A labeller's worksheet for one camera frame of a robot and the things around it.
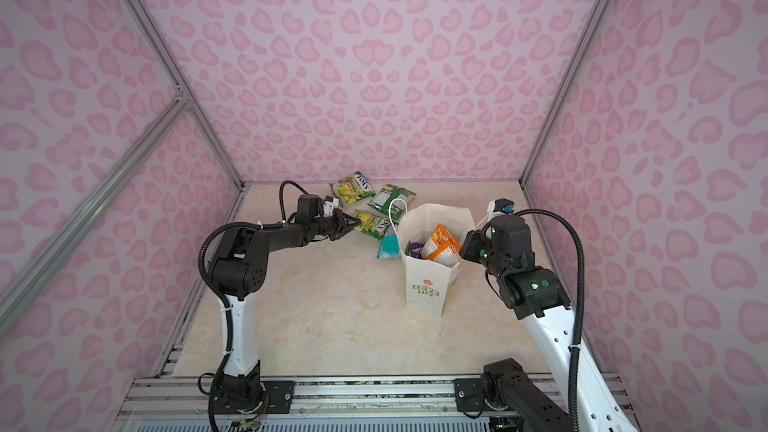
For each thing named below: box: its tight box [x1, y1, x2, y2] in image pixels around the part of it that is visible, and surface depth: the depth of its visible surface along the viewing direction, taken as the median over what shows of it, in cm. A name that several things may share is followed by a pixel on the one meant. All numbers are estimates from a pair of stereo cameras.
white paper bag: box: [397, 203, 475, 317], surface depth 81 cm
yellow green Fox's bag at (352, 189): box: [328, 170, 376, 207], surface depth 119 cm
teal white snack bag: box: [376, 224, 402, 259], surface depth 100 cm
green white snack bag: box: [367, 184, 416, 224], surface depth 112 cm
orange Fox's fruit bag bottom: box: [421, 224, 462, 268], surface depth 82 cm
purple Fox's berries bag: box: [409, 242, 425, 259], surface depth 90 cm
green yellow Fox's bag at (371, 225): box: [353, 209, 391, 240], surface depth 103 cm
